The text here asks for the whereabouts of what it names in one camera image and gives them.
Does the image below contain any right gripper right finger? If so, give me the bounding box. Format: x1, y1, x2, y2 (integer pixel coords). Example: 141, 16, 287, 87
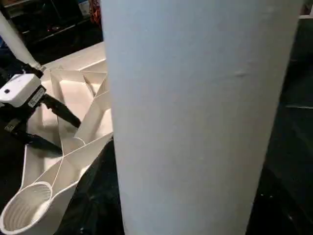
245, 166, 313, 235

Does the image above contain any white plastic table top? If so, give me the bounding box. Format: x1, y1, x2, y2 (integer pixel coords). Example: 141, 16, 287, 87
0, 42, 115, 235

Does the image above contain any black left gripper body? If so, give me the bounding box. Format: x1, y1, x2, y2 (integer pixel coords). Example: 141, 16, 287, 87
0, 104, 35, 143

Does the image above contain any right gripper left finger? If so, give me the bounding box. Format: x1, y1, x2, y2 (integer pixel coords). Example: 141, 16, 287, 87
63, 140, 124, 235

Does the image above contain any black mat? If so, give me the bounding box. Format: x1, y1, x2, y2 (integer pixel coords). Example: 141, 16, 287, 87
0, 15, 313, 235

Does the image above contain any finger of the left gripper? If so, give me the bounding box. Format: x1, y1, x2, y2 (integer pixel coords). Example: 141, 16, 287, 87
41, 94, 82, 129
20, 131, 64, 153

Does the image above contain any white plastic table leg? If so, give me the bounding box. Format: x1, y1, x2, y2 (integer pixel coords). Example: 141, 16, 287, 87
100, 0, 307, 235
0, 9, 44, 73

